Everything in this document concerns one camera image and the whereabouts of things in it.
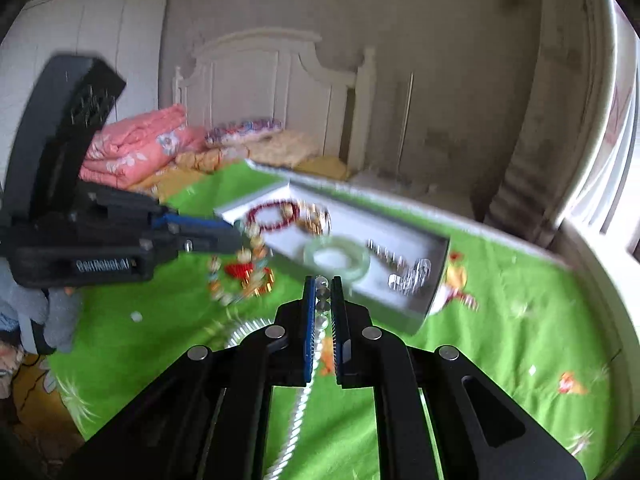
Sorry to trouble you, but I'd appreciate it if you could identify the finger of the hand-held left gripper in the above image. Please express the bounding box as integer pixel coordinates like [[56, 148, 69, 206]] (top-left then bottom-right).
[[170, 230, 248, 257], [152, 211, 236, 235]]

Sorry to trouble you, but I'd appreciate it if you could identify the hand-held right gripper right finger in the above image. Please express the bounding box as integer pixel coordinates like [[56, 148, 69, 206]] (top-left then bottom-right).
[[330, 275, 588, 480]]

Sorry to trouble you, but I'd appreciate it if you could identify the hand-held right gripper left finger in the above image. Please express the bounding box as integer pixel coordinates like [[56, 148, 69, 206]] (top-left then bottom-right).
[[60, 275, 318, 480]]

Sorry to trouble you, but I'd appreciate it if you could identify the multicolour bead bracelet red knot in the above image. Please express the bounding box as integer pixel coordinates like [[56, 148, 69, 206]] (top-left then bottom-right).
[[207, 225, 276, 306]]

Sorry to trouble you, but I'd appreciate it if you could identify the pale green jade bangle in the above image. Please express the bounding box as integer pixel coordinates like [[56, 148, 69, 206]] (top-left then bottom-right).
[[302, 240, 372, 273]]

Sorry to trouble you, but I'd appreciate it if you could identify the white pearl necklace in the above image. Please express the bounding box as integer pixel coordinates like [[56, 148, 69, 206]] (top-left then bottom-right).
[[225, 275, 333, 480]]

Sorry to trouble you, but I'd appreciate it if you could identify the silver rhinestone brooch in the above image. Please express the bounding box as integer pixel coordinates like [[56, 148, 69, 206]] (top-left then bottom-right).
[[367, 239, 433, 295]]

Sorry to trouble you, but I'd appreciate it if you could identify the gold filigree bangle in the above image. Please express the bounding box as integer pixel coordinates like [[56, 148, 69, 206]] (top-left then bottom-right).
[[297, 202, 333, 236]]

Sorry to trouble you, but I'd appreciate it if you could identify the silver cardboard box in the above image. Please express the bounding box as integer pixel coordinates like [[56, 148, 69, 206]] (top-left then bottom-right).
[[215, 160, 451, 336]]

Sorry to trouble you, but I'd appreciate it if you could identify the person's left hand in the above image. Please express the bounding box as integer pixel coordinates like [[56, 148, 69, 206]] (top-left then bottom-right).
[[0, 260, 83, 356]]

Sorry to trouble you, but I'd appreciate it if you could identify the embroidered pillow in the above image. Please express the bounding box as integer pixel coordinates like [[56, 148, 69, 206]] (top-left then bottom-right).
[[204, 117, 286, 148]]

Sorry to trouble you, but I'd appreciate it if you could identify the pink floral quilt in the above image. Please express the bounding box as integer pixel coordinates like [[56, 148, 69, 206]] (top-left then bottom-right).
[[79, 104, 208, 191]]

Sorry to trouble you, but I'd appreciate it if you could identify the yellow pillow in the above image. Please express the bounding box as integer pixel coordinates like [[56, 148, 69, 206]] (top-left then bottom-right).
[[240, 130, 323, 168]]

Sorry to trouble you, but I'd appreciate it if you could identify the white bed headboard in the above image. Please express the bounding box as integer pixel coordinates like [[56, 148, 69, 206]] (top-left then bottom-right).
[[172, 29, 377, 171]]

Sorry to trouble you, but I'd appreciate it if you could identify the green printed blanket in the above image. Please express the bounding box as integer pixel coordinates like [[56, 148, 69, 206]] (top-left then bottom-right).
[[10, 160, 640, 480]]

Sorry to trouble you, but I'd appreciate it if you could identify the white wardrobe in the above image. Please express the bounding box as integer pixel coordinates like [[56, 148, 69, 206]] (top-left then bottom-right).
[[0, 0, 173, 171]]

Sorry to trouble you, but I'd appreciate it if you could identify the thin metal pole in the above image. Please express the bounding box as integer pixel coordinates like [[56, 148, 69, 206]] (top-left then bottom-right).
[[397, 72, 416, 176]]

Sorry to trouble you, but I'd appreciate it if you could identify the printed curtain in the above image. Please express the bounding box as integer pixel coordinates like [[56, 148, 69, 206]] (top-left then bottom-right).
[[485, 0, 621, 248]]

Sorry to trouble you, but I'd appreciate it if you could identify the white window frame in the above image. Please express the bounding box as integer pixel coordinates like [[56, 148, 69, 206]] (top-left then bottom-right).
[[560, 0, 640, 261]]

